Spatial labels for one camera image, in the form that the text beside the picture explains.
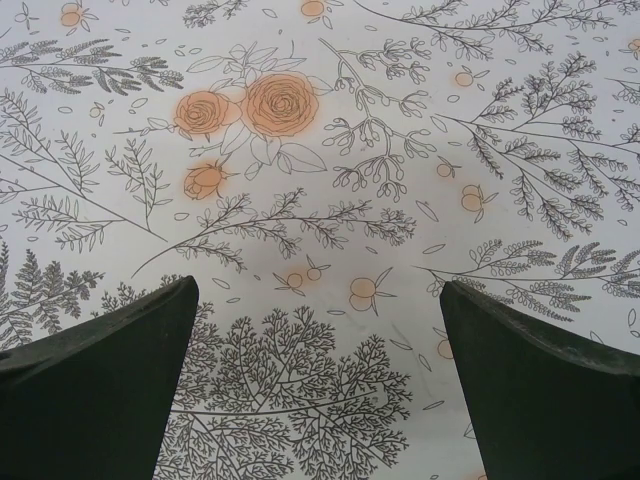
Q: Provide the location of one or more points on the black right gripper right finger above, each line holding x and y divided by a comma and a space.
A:
550, 410

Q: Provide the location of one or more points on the floral print table mat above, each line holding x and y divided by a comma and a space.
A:
320, 150

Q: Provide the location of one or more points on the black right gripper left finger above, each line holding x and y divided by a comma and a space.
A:
90, 400

